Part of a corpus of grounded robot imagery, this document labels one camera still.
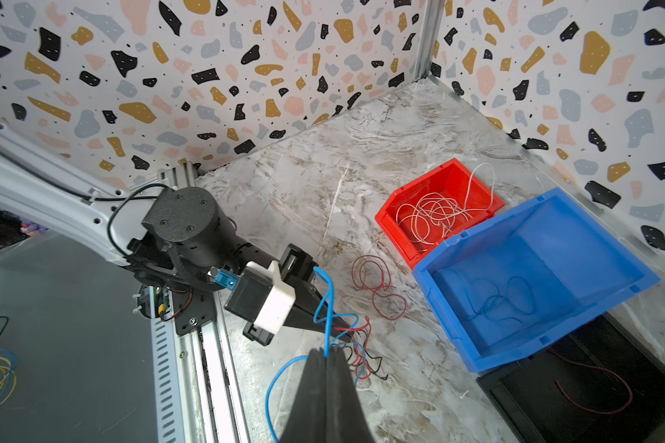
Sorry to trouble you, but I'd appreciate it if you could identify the red cable in black bin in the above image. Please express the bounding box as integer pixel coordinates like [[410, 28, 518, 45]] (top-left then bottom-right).
[[547, 345, 634, 416]]

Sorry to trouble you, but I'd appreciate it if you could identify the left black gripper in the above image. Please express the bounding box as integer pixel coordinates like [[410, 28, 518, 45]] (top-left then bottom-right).
[[243, 245, 327, 346]]

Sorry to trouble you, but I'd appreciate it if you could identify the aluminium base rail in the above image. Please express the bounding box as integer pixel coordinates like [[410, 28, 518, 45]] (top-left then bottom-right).
[[134, 162, 250, 442]]

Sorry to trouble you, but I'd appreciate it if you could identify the blue cable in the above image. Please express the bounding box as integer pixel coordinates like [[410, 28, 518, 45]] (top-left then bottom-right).
[[456, 275, 539, 323], [263, 267, 361, 443]]

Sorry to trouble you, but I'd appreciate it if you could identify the cable pile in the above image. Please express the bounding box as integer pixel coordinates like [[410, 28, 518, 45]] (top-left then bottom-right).
[[331, 315, 390, 383]]

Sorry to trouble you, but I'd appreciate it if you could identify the blue cable in blue bin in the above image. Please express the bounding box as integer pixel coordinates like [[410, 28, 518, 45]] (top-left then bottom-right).
[[456, 275, 539, 323]]

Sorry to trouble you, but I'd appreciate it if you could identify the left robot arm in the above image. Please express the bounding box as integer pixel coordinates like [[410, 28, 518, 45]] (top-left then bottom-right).
[[0, 121, 351, 345]]

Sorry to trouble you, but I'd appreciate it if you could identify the white cable in red bin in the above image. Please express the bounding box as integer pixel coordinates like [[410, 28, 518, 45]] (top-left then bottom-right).
[[394, 161, 497, 247]]

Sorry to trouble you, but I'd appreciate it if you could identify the blue plastic bin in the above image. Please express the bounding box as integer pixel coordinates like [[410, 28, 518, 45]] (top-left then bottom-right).
[[413, 188, 660, 373]]

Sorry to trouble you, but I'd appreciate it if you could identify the red cable on table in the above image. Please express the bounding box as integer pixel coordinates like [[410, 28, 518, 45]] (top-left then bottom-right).
[[350, 254, 408, 322]]

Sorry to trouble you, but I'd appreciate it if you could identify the black plastic bin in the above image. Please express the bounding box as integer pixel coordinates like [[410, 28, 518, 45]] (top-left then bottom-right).
[[477, 315, 665, 442]]

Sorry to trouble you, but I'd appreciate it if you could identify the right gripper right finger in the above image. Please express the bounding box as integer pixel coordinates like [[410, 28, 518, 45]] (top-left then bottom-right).
[[326, 347, 374, 443]]

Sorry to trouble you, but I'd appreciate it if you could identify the red plastic bin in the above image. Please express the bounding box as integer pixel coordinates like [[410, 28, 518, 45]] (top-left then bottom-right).
[[375, 159, 505, 269]]

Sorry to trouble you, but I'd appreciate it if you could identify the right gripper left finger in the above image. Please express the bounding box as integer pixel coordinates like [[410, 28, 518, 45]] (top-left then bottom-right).
[[279, 349, 327, 443]]

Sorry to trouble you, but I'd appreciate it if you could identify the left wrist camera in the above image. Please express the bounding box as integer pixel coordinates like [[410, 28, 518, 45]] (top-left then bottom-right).
[[214, 260, 296, 335]]

